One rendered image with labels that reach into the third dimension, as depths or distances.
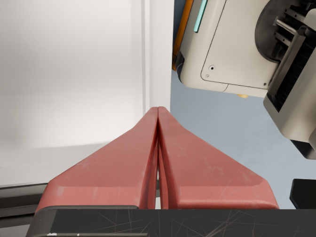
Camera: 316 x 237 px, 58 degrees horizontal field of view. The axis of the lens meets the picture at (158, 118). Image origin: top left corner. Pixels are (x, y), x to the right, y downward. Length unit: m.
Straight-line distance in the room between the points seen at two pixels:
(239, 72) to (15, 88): 0.89
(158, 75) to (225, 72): 0.77
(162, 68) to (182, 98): 1.10
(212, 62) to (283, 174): 1.25
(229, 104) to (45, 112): 1.27
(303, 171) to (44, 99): 1.99
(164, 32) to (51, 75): 0.13
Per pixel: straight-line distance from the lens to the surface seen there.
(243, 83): 1.15
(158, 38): 0.32
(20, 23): 0.32
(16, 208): 0.46
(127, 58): 0.32
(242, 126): 1.67
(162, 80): 0.34
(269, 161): 1.97
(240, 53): 1.08
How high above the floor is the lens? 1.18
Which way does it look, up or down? 53 degrees down
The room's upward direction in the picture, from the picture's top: 165 degrees clockwise
